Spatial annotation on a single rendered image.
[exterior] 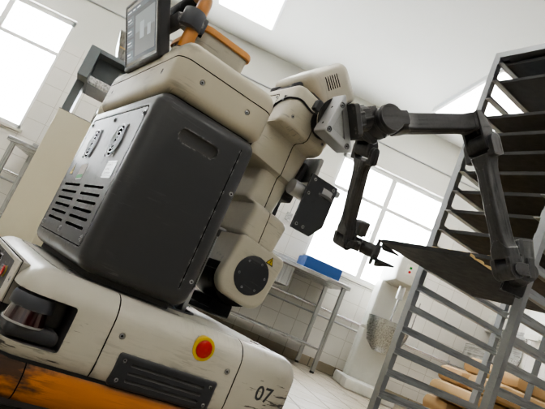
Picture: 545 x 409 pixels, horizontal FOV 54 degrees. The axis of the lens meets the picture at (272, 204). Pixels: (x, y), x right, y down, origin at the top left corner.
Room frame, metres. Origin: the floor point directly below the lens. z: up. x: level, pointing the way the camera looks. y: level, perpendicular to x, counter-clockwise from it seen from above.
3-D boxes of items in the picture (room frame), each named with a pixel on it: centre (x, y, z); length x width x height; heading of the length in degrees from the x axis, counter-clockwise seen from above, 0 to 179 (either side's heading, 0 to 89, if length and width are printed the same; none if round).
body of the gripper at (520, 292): (1.58, -0.78, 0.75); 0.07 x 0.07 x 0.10; 76
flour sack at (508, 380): (4.67, -2.47, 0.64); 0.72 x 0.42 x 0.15; 14
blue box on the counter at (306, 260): (5.40, -0.69, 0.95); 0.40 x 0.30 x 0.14; 100
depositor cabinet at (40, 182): (3.12, 0.94, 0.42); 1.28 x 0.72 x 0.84; 18
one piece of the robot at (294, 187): (1.53, -0.04, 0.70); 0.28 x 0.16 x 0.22; 31
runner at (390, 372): (2.31, -0.96, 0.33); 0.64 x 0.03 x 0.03; 121
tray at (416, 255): (1.99, -0.80, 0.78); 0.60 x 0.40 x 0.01; 121
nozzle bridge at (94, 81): (2.67, 0.79, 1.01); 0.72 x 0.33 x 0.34; 108
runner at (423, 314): (2.31, -0.96, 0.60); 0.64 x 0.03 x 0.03; 121
